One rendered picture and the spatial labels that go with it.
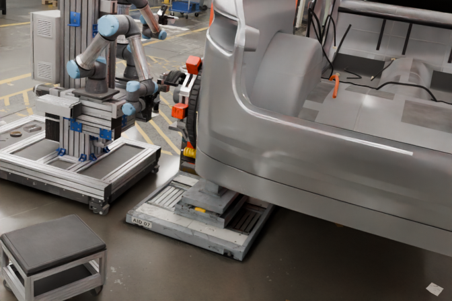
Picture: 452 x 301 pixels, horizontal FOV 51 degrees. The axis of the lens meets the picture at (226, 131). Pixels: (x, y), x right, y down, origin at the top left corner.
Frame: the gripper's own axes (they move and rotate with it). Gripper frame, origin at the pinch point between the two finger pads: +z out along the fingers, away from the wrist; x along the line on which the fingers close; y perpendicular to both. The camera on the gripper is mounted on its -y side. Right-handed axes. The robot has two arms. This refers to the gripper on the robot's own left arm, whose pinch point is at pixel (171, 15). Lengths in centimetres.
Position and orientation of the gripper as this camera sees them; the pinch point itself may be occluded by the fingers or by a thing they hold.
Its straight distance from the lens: 406.8
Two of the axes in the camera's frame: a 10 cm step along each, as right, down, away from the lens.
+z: 5.4, -2.3, 8.1
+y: -2.4, 8.8, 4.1
